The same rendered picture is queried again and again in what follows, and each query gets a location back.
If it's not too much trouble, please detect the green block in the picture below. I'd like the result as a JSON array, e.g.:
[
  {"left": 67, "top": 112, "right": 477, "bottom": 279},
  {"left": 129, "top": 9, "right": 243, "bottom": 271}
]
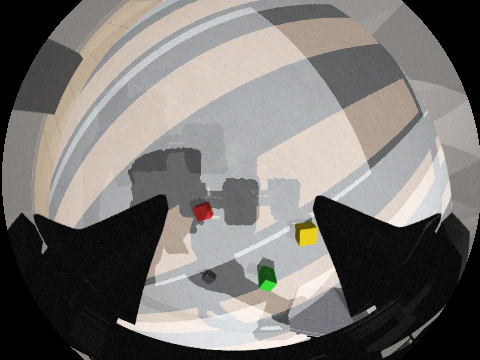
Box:
[
  {"left": 259, "top": 265, "right": 276, "bottom": 279},
  {"left": 257, "top": 272, "right": 277, "bottom": 292}
]

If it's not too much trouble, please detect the red block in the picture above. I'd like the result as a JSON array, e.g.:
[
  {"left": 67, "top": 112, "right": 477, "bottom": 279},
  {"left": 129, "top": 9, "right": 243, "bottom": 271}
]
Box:
[{"left": 192, "top": 201, "right": 213, "bottom": 221}]

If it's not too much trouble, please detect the yellow block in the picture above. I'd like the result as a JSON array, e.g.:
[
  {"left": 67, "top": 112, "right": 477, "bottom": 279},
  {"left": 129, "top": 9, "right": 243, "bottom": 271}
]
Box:
[{"left": 295, "top": 221, "right": 317, "bottom": 247}]

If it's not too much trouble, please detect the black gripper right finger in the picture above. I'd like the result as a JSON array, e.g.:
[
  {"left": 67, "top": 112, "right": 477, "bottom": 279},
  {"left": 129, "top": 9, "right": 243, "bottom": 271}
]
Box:
[{"left": 313, "top": 196, "right": 441, "bottom": 317}]

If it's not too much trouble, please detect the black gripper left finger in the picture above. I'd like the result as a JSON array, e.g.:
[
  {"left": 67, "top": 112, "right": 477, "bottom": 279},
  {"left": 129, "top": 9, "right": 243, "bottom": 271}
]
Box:
[{"left": 33, "top": 195, "right": 168, "bottom": 324}]

